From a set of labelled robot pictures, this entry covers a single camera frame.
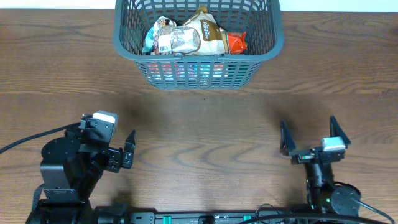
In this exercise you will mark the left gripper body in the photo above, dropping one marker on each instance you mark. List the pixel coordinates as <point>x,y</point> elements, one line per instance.
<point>108,162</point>

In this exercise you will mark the white brown nuts bag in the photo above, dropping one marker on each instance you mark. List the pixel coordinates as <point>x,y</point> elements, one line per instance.
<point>199,37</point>

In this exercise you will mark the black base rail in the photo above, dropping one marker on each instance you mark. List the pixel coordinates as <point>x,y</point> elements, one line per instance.
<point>151,217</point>

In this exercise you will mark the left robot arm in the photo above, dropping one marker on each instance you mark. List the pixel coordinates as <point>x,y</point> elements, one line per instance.
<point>71,167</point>

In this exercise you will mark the grey plastic basket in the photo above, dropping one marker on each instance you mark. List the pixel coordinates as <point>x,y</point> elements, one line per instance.
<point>261,20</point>

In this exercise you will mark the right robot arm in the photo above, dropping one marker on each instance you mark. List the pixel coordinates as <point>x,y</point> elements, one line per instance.
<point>324,194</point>

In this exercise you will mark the gold foil snack bag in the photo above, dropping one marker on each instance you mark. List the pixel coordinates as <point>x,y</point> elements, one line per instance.
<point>201,13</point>

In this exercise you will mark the Kleenex tissue multipack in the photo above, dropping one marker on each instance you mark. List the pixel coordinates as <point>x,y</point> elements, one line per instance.
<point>180,74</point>

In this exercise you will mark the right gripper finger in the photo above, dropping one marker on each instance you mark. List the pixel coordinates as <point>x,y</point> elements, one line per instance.
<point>287,145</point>
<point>336,131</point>

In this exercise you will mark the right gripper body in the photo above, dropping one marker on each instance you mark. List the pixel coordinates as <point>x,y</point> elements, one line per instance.
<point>303,157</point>

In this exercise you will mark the orange spaghetti packet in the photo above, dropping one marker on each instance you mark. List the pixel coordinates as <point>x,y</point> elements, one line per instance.
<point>235,41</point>

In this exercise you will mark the teal white small sachet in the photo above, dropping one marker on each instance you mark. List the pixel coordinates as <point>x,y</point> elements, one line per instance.
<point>150,41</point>

